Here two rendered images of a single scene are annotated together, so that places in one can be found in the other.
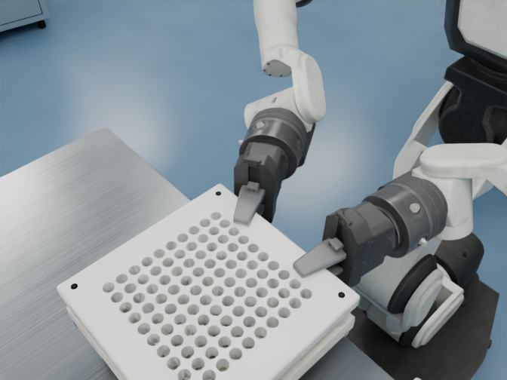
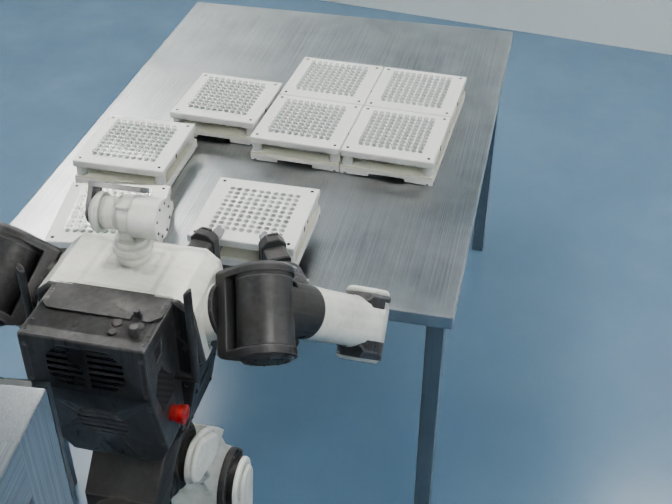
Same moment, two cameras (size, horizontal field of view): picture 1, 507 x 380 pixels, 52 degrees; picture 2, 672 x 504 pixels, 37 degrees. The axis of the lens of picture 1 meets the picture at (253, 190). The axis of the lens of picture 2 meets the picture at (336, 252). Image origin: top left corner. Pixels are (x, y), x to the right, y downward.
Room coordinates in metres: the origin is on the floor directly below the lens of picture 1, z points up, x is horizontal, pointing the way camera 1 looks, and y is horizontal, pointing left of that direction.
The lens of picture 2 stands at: (1.99, -0.87, 2.28)
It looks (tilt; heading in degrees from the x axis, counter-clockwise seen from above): 37 degrees down; 145
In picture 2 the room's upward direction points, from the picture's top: straight up
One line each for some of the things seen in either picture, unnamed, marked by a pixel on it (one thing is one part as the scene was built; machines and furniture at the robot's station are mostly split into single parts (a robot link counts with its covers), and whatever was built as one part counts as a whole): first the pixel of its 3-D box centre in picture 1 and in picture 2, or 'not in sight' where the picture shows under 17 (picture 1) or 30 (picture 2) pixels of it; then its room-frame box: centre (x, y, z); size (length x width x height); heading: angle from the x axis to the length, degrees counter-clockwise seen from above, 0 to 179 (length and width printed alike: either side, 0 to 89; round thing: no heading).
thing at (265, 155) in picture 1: (262, 167); (280, 272); (0.54, -0.01, 0.97); 0.12 x 0.10 x 0.13; 165
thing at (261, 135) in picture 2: not in sight; (307, 123); (-0.03, 0.42, 0.93); 0.25 x 0.24 x 0.02; 40
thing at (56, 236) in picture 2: not in sight; (110, 215); (0.08, -0.20, 0.93); 0.25 x 0.24 x 0.02; 52
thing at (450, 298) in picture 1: (410, 298); not in sight; (0.76, -0.42, 0.28); 0.21 x 0.20 x 0.13; 133
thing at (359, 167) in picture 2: not in sight; (396, 151); (0.16, 0.58, 0.88); 0.24 x 0.24 x 0.02; 40
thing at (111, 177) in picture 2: not in sight; (137, 160); (-0.19, -0.01, 0.88); 0.24 x 0.24 x 0.02; 43
